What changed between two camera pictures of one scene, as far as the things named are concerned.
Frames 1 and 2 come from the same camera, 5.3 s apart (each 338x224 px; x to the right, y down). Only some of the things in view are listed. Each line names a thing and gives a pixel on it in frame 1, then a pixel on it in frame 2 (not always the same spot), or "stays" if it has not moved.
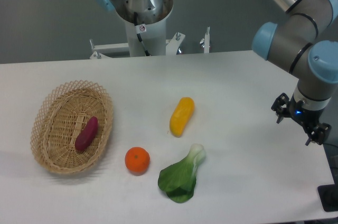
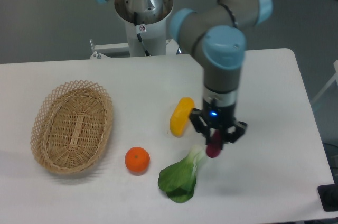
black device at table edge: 328,195 stays
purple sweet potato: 87,134 to 214,145
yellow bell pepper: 183,111 stays
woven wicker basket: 58,119 stays
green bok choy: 179,180 stays
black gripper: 307,117 to 216,117
